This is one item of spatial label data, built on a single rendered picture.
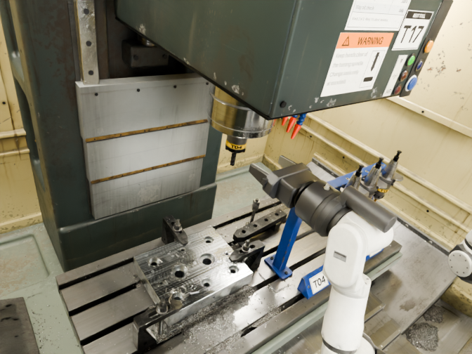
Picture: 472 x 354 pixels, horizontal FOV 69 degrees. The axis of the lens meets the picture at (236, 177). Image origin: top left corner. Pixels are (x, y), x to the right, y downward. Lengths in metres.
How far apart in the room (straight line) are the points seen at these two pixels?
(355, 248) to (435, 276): 1.14
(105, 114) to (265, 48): 0.70
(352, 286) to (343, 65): 0.37
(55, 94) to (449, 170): 1.47
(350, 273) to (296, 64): 0.34
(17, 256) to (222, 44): 1.37
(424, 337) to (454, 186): 0.62
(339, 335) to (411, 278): 1.02
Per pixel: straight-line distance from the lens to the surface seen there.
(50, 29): 1.07
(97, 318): 1.10
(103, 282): 1.17
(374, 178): 1.21
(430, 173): 1.69
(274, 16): 0.53
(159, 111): 1.21
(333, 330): 0.70
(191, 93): 1.24
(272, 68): 0.54
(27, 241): 1.81
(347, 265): 0.61
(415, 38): 0.81
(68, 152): 1.22
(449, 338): 1.75
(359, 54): 0.66
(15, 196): 1.72
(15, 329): 1.45
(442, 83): 1.62
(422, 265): 1.73
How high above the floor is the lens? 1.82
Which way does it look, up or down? 34 degrees down
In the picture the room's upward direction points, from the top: 11 degrees clockwise
